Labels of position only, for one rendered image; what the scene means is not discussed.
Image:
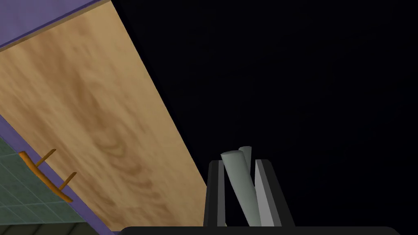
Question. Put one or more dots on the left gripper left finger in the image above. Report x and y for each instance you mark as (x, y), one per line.
(215, 195)

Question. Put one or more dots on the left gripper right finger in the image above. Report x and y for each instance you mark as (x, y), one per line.
(269, 199)

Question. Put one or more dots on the light wooden door leaf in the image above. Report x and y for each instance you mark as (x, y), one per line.
(98, 107)

